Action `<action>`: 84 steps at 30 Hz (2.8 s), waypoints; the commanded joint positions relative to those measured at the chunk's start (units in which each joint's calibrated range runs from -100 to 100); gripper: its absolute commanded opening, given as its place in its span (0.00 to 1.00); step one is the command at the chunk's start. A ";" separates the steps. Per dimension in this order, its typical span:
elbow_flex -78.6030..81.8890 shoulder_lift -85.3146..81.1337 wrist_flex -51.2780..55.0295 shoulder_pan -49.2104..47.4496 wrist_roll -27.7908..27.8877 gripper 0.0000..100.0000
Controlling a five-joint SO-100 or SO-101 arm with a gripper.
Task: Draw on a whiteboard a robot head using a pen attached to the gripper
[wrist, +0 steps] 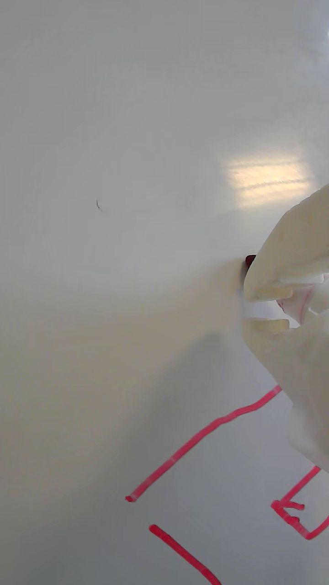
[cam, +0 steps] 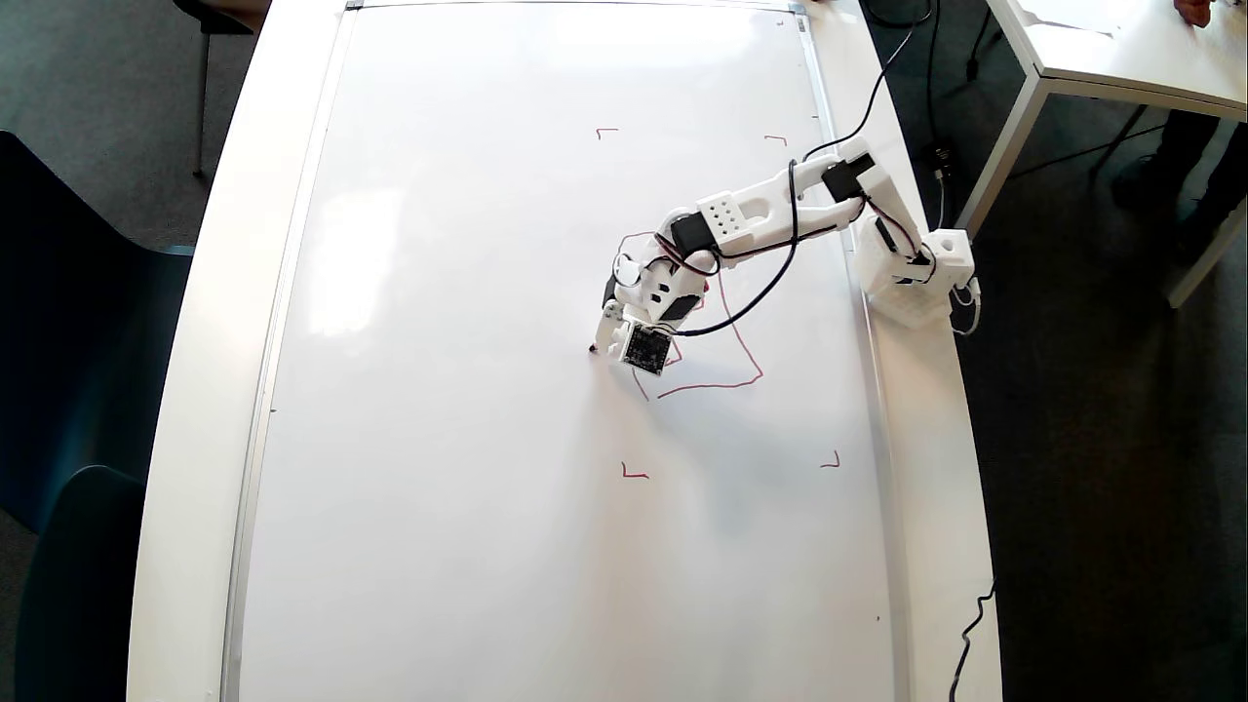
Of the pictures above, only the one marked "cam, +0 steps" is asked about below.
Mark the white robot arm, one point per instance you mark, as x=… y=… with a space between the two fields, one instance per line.
x=756 y=216

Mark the black wrist camera board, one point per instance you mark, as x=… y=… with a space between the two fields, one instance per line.
x=646 y=349

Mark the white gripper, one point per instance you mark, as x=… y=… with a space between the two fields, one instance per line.
x=612 y=315

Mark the person hand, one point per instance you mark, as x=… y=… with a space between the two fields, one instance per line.
x=1193 y=10

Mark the white side table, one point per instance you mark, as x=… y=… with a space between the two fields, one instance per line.
x=1150 y=49

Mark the person leg in dark trousers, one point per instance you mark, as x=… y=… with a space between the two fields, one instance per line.
x=1185 y=146

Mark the dark teal chair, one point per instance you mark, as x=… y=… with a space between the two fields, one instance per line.
x=78 y=322
x=78 y=585

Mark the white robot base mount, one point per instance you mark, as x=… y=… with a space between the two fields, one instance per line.
x=907 y=307

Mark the large white whiteboard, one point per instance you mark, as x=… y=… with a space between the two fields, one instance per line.
x=487 y=487

